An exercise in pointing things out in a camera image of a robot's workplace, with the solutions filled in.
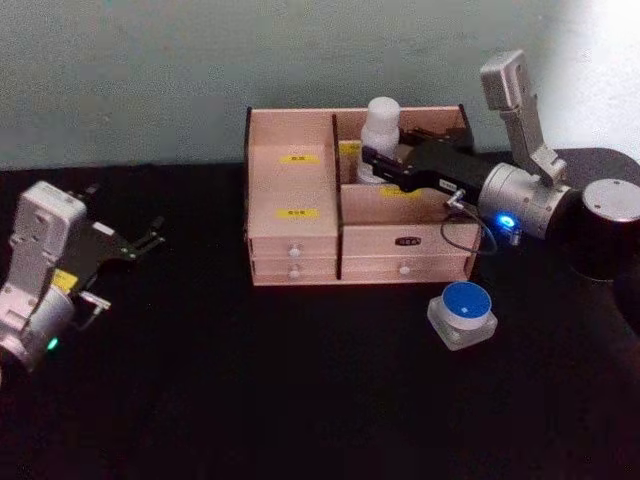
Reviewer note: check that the small wooden drawer white knob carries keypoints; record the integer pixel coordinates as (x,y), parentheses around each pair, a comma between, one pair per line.
(270,247)
(270,268)

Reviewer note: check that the wooden desk organizer with drawers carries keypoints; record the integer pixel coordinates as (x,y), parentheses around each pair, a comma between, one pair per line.
(295,190)

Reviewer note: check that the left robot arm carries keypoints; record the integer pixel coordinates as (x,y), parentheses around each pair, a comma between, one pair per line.
(40,250)

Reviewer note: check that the wide wooden drawer white knob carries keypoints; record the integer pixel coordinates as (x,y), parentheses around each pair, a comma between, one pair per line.
(370,269)

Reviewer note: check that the clear jar with blue lid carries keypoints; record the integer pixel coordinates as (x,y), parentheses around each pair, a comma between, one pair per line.
(467,305)

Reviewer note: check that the black table cloth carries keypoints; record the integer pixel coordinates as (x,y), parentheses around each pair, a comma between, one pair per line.
(250,380)

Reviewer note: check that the white plastic bottle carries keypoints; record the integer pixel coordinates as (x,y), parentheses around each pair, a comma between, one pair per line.
(382,125)

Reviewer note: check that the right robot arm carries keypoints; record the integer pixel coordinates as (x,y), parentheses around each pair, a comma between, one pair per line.
(530,200)

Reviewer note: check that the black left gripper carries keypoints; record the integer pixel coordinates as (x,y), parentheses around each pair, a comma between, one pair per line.
(95,250)

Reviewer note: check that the wide wooden drawer black label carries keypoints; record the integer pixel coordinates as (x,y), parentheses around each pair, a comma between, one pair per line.
(370,241)

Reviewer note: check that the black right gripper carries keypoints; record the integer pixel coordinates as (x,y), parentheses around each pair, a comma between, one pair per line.
(450,167)

